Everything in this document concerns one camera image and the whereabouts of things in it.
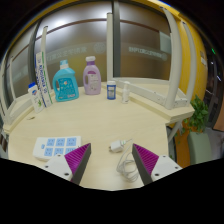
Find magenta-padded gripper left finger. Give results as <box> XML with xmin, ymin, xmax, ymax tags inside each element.
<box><xmin>43</xmin><ymin>142</ymin><xmax>92</xmax><ymax>186</ymax></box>

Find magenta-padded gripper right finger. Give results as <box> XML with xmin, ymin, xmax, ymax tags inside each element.
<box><xmin>131</xmin><ymin>143</ymin><xmax>183</xmax><ymax>186</ymax></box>

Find white charger block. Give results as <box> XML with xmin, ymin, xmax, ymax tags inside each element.
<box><xmin>108</xmin><ymin>139</ymin><xmax>127</xmax><ymax>154</ymax></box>

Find white power strip blue sockets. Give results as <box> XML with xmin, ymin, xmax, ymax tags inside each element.
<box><xmin>32</xmin><ymin>135</ymin><xmax>82</xmax><ymax>162</ymax></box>

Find pale green planter box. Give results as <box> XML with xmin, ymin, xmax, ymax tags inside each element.
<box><xmin>186</xmin><ymin>131</ymin><xmax>213</xmax><ymax>165</ymax></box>

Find green potted plant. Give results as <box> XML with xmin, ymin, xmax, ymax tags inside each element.
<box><xmin>181</xmin><ymin>94</ymin><xmax>210</xmax><ymax>134</ymax></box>

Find white bottle with blue cap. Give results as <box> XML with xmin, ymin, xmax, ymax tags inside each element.
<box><xmin>27</xmin><ymin>82</ymin><xmax>45</xmax><ymax>114</ymax></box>

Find blue detergent bottle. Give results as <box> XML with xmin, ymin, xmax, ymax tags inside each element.
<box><xmin>52</xmin><ymin>59</ymin><xmax>80</xmax><ymax>102</ymax></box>

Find upturned white-legged table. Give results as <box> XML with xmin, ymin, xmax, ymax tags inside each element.
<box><xmin>0</xmin><ymin>25</ymin><xmax>49</xmax><ymax>126</ymax></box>
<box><xmin>105</xmin><ymin>7</ymin><xmax>198</xmax><ymax>111</ymax></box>

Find small blue and white bottle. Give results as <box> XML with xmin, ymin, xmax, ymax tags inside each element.
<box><xmin>106</xmin><ymin>80</ymin><xmax>117</xmax><ymax>101</ymax></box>

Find purple detergent bottle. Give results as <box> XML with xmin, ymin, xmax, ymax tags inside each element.
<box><xmin>82</xmin><ymin>55</ymin><xmax>102</xmax><ymax>96</ymax></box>

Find tall white and blue box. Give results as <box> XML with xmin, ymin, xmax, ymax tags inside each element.
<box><xmin>34</xmin><ymin>51</ymin><xmax>54</xmax><ymax>108</ymax></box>

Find dark glass door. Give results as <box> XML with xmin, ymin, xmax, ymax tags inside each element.
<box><xmin>203</xmin><ymin>43</ymin><xmax>224</xmax><ymax>129</ymax></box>

